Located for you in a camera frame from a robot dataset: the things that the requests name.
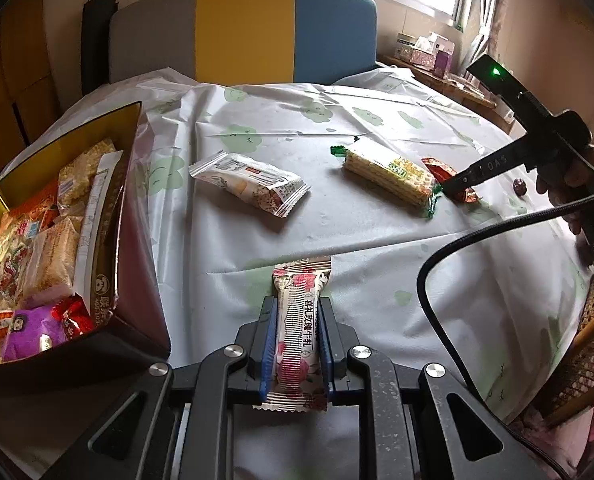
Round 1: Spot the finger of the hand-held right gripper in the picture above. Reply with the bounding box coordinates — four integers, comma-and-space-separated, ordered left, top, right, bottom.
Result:
441, 171, 478, 200

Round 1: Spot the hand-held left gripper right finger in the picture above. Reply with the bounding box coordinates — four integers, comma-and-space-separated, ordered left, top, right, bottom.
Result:
318, 297, 550, 480

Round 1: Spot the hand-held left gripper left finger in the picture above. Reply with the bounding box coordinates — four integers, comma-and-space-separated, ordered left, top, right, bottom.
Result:
42, 296, 280, 480

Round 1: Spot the rose print snack packet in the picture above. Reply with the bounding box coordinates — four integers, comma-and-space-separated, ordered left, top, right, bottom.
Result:
253, 255, 334, 413

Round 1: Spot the maroon gift box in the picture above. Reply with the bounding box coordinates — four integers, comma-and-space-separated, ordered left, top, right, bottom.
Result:
0, 100, 173, 401

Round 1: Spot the red foil candy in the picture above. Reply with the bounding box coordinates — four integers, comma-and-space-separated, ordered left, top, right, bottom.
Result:
52, 296, 98, 343

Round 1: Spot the long white gold packet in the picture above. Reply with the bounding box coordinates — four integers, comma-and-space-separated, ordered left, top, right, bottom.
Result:
74, 152, 128, 328

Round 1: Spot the clear crumbly cake packet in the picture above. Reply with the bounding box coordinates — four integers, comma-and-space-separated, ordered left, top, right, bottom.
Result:
24, 215, 85, 301
57, 137, 118, 206

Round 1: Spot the purple snack packet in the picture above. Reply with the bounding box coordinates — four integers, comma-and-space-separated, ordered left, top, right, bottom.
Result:
2, 307, 65, 363

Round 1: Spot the person's right hand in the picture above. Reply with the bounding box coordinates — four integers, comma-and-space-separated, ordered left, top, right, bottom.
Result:
536, 142, 594, 260

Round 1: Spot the cracker packet with green ends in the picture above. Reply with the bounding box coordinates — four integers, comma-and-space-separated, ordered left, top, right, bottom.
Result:
330, 140, 443, 218

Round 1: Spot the cloud print tablecloth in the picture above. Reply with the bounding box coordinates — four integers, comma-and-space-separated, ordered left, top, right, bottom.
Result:
7, 67, 594, 480

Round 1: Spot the wooden side table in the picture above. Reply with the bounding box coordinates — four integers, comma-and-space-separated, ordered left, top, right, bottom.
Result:
382, 55, 513, 126

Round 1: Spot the small purple box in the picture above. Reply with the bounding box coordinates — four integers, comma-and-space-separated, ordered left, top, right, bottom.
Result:
434, 50, 455, 78

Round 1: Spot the beige curtain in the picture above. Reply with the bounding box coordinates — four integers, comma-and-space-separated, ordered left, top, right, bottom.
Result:
464, 0, 518, 76

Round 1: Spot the small white box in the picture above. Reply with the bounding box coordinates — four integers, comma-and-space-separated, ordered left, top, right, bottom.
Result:
427, 32, 455, 53

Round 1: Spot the green white box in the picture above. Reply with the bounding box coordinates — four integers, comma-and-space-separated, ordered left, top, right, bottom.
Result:
394, 32, 418, 58

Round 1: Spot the rattan chair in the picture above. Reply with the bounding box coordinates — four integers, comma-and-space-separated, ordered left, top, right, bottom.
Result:
532, 260, 594, 428

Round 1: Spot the grey yellow blue chair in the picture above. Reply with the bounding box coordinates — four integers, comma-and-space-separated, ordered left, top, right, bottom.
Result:
108, 0, 378, 86

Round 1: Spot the red patterned snack packet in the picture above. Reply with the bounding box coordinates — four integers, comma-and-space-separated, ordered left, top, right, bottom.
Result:
0, 232, 38, 311

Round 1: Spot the black chair back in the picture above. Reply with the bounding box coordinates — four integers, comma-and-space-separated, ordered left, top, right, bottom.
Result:
81, 0, 120, 96

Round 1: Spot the brown wooden cabinet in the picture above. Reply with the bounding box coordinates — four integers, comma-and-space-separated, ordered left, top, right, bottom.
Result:
0, 0, 60, 186

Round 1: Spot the black cable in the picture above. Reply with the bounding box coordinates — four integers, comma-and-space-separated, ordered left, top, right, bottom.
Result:
417, 160, 594, 480

